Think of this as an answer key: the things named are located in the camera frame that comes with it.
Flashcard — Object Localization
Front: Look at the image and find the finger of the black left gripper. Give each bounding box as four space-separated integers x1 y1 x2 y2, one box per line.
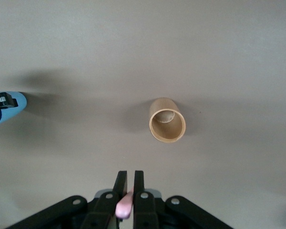
0 92 19 111

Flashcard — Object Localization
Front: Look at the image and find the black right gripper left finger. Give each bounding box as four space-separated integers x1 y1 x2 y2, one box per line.
4 170 128 229

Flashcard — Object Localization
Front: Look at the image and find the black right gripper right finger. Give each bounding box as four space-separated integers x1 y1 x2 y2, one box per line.
133 170 235 229

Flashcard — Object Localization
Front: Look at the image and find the blue plastic cup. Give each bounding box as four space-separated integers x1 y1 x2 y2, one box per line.
0 91 28 126

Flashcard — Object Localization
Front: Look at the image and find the bamboo cup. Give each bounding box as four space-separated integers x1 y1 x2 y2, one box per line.
149 97 186 144

